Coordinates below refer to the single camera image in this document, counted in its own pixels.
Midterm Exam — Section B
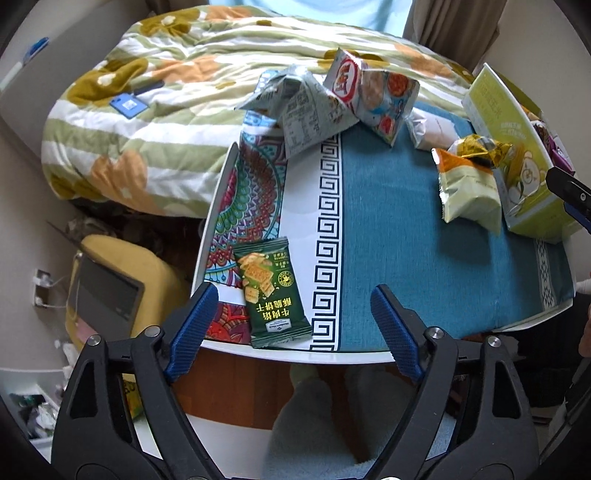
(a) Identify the white snack packet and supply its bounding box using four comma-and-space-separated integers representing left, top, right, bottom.
406, 111, 455, 151

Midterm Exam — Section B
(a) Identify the blue card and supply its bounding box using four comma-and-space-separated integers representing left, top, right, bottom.
110, 92, 149, 116

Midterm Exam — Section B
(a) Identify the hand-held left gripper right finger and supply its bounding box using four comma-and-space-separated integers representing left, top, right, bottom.
370, 284, 541, 480

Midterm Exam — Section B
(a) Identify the blue red biscuit packet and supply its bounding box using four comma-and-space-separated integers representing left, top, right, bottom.
322, 47, 421, 148

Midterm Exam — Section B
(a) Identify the white wall socket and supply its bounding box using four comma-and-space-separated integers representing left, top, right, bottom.
32, 268, 52, 308

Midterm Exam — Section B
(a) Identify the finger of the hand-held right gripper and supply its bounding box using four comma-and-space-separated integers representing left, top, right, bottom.
546, 166, 591, 232

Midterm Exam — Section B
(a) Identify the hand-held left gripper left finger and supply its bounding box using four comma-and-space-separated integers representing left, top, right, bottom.
51, 282, 227, 480

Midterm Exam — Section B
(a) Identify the person's fuzzy pale leg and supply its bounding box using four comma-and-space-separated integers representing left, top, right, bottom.
262, 367, 370, 480
344, 364, 458, 467

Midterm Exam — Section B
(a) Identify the brown curtain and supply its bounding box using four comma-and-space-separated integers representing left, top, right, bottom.
402, 0, 502, 70

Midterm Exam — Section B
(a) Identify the beige bed headboard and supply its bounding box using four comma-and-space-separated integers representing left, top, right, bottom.
0, 60, 61, 153

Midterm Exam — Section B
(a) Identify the yellow bag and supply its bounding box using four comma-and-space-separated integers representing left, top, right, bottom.
65, 233, 190, 416

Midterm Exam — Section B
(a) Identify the pink purple snack packet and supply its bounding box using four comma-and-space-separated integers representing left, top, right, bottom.
531, 117, 575, 174

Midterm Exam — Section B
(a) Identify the teal patterned tablecloth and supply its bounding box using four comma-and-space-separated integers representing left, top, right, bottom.
191, 108, 575, 354

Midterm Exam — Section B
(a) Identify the yellow-green cardboard box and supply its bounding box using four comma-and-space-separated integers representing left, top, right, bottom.
462, 62, 585, 245

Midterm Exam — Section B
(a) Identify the white storage bin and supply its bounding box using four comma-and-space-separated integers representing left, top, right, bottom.
0, 367, 63, 444

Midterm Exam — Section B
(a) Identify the blue white tube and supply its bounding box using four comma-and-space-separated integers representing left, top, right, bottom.
23, 38, 51, 61

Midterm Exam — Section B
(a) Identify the gold snack packet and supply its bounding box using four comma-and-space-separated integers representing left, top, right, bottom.
450, 134, 515, 169

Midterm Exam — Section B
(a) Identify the dark green cracker packet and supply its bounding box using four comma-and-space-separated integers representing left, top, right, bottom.
232, 237, 313, 349

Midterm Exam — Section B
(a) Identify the pale yellow-green snack packet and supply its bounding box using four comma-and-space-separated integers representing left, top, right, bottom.
431, 148, 503, 232

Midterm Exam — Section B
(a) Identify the white charging cable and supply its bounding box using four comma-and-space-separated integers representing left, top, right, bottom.
39, 274, 78, 310

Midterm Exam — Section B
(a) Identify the floral striped quilt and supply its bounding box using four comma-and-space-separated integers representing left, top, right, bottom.
41, 4, 476, 217

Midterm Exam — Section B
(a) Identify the grey laptop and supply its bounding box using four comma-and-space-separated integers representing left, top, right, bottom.
69, 253, 145, 340

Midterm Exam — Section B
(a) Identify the grey-blue snack packet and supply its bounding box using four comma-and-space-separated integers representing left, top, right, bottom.
235, 65, 361, 161

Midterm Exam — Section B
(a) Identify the light blue window cloth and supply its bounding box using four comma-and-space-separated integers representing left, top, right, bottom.
208, 0, 411, 35

